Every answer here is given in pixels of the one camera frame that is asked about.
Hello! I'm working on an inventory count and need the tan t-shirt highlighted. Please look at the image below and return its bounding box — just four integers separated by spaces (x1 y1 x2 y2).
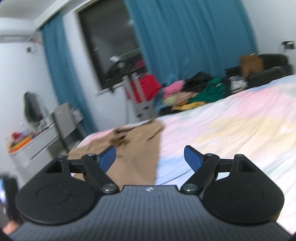
68 119 163 189

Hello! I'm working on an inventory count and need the brown paper bag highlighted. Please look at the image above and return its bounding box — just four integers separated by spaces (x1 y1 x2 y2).
239 54 263 78

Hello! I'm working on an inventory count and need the yellow garment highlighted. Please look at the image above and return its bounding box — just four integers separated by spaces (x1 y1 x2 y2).
172 101 206 111

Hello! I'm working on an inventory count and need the wall power outlet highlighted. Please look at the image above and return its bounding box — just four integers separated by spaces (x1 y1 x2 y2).
281 41 295 50

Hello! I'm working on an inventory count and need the wavy vanity mirror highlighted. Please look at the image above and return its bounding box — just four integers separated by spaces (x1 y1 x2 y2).
23 91 45 128

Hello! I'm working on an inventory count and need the blue curtain right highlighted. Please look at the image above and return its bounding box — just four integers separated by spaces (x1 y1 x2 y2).
125 1 257 85

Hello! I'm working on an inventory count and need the orange tray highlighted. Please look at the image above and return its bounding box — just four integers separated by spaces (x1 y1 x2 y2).
8 137 32 154

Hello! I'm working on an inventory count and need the beige garment on pile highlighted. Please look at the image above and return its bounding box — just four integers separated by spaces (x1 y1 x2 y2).
173 91 198 106

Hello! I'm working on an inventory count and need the black garment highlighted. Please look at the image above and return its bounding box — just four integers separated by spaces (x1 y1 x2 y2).
182 71 214 92

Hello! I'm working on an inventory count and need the person's left hand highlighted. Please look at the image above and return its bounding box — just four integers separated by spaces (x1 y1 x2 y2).
2 221 20 235

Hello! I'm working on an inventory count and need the pastel bed sheet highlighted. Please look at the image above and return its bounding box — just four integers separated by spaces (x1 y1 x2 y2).
76 74 296 229

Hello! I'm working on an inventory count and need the white dressing table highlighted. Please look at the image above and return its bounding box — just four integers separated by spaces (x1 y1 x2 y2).
10 124 59 167

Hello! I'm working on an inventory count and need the pink garment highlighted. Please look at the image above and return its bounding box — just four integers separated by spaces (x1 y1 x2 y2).
162 80 185 98

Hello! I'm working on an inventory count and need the green garment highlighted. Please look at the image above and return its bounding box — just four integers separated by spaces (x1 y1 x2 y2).
188 77 231 103

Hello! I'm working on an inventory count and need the grey black chair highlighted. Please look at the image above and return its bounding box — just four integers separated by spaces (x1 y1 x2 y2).
52 102 86 153

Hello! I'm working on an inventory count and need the blue curtain left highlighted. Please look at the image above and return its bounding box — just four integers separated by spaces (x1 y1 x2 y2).
41 12 98 135

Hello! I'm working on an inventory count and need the red garment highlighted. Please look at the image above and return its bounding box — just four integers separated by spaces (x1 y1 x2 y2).
125 74 162 103

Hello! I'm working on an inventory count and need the black sofa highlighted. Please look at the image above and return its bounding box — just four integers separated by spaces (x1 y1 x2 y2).
225 54 293 89

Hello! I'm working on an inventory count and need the blue curtain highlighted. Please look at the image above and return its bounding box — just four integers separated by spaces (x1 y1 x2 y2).
41 12 98 135
125 1 257 85

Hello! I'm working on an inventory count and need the dark window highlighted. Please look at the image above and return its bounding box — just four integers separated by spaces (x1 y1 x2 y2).
78 1 139 89

